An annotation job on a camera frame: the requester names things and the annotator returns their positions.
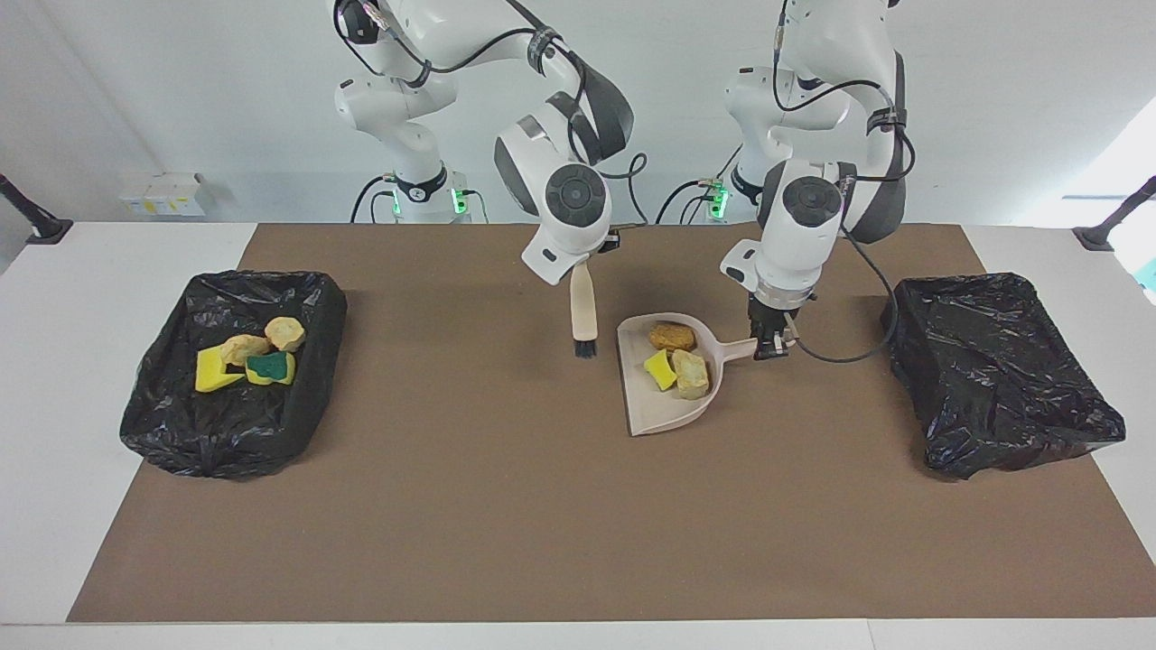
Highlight black camera stand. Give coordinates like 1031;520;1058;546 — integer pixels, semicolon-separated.
0;173;73;246
1073;176;1156;252

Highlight white cardboard boxes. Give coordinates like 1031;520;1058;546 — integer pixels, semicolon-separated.
119;172;218;218

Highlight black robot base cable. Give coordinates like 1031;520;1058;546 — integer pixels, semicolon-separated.
350;174;398;223
655;176;723;225

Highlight orange striped sponge piece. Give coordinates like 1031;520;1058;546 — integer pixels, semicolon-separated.
671;349;713;401

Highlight plain yellow sponge piece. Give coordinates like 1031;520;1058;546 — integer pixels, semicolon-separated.
643;350;679;393

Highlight beige plastic dustpan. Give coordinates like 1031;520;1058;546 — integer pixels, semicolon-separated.
617;312;761;438

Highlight notched green yellow sponge piece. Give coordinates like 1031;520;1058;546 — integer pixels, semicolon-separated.
194;346;247;395

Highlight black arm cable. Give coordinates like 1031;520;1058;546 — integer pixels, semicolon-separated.
334;0;649;227
772;0;915;364

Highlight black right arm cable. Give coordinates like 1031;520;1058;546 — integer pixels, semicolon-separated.
334;0;649;227

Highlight beige foam lump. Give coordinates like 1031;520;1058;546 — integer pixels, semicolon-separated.
264;317;307;353
220;333;273;367

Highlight bin with black trash bag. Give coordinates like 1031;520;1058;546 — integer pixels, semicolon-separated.
119;269;349;480
881;272;1127;480

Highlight beige brush with black bristles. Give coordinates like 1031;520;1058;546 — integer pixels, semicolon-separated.
569;262;601;359

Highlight brown table mat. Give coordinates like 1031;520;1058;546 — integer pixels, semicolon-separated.
68;223;1156;624

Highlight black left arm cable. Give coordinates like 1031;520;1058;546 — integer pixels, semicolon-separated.
772;0;915;364

